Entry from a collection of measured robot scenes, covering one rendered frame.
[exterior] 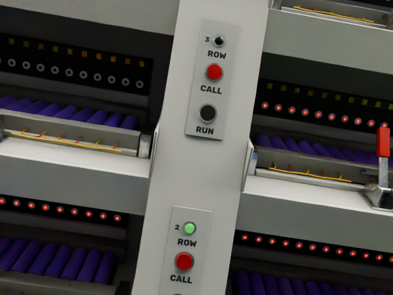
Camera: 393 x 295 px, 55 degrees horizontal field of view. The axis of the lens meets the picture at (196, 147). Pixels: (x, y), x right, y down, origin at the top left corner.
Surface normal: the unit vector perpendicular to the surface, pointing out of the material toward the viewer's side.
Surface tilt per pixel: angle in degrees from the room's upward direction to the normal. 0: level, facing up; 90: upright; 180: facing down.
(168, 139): 90
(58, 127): 112
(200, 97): 90
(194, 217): 90
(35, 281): 21
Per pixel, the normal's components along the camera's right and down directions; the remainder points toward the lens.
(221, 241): 0.06, -0.04
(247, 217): 0.00, 0.33
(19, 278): 0.17, -0.93
